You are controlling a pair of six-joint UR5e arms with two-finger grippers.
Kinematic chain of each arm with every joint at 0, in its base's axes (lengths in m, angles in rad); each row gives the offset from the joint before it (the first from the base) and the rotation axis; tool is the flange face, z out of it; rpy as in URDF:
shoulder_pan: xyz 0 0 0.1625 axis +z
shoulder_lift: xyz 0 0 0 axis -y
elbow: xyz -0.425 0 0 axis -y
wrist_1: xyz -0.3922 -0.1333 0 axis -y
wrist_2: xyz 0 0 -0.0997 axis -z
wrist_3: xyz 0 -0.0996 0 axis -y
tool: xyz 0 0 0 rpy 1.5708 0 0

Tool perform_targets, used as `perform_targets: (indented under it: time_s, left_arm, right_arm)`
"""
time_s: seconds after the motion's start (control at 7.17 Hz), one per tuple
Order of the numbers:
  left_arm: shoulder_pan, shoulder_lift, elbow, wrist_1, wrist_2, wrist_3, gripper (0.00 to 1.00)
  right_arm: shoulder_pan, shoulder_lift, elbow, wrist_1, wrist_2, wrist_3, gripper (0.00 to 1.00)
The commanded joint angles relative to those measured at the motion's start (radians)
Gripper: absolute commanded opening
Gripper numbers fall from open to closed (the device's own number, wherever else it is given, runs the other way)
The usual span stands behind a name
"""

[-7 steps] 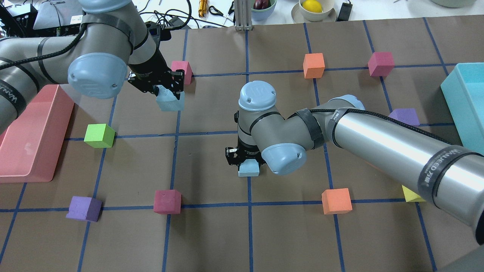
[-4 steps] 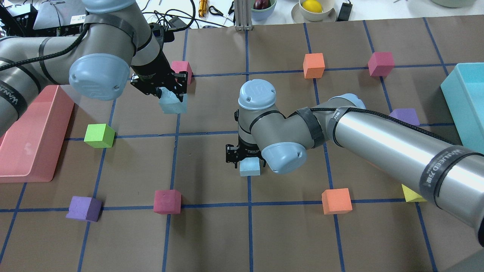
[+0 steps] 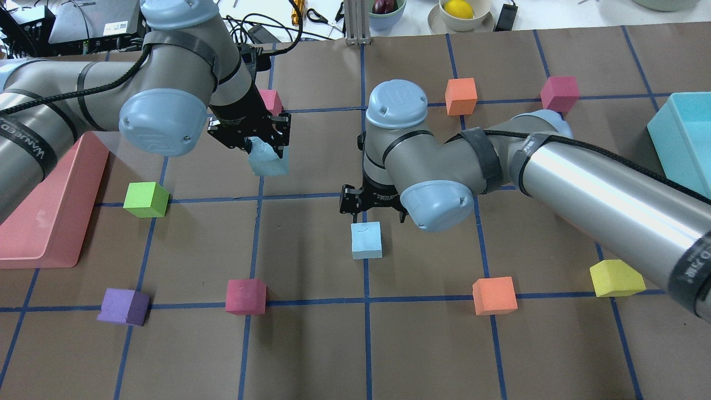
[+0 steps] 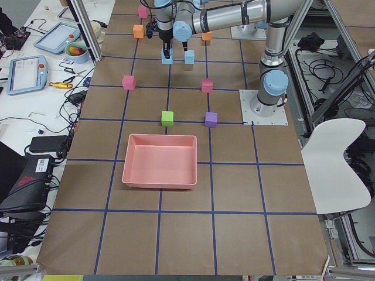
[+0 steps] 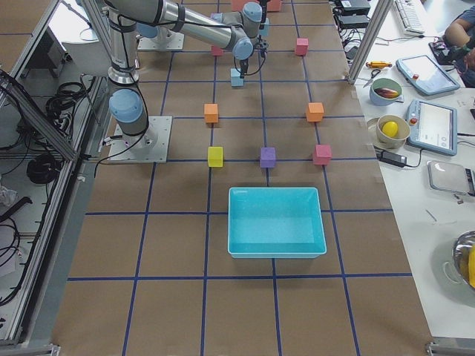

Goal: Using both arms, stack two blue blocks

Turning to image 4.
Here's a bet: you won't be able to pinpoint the teach pendant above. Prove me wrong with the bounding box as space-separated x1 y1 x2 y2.
6 55 48 95
33 22 81 54

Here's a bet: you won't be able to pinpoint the aluminium frame post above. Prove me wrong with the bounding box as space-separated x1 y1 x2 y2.
67 0 103 63

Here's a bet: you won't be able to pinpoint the pink block left far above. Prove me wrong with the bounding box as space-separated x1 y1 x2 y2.
122 75 137 90

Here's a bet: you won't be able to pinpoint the cream bowl with lemon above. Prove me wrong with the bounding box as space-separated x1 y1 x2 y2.
90 20 104 44

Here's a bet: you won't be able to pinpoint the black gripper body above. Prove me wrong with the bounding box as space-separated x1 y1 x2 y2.
158 29 173 50

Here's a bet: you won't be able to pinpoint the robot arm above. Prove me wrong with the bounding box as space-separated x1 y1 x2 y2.
152 1 308 74
173 1 208 52

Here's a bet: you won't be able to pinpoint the dark pink block left near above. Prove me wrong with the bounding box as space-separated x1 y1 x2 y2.
201 78 214 93

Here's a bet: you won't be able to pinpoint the orange block near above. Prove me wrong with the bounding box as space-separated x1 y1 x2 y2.
202 32 212 42

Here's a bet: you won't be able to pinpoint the pink tray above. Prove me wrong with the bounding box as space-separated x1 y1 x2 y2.
122 133 197 190

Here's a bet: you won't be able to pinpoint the black mini computer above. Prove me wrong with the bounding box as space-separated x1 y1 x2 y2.
1 155 54 214

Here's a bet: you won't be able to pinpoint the orange block far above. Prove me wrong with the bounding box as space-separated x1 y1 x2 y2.
132 25 145 39

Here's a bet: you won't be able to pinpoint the orange block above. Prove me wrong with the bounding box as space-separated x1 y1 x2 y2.
202 32 212 42
132 25 145 39

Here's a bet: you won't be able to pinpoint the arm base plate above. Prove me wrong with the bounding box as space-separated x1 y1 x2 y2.
239 90 288 126
230 22 268 41

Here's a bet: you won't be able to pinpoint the brass cylinder tool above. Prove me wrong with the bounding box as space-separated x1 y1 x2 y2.
49 82 73 89

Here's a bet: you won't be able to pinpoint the blue bowl with fruit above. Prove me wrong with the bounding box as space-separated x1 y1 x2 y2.
64 42 90 64

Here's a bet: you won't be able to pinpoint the black power adapter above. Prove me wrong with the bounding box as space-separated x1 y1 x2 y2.
29 135 67 153

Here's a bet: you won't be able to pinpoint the light blue block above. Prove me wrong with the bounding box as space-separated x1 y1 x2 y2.
161 47 174 65
184 50 195 64

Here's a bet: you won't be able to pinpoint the green block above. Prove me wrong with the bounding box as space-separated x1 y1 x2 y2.
161 111 174 127

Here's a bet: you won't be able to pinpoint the pink block right far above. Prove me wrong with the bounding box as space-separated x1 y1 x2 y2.
138 5 149 19

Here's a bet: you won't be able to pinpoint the scissors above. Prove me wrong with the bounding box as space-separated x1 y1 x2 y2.
63 70 86 84

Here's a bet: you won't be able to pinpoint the teach pendant near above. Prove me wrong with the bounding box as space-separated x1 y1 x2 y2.
6 55 48 95

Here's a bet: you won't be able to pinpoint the purple block left side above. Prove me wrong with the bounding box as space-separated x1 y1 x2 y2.
204 112 218 128

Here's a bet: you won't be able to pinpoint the teach pendant far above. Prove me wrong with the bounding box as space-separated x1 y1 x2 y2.
33 22 81 54

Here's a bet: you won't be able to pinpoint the white chair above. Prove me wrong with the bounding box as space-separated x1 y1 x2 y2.
301 118 371 214

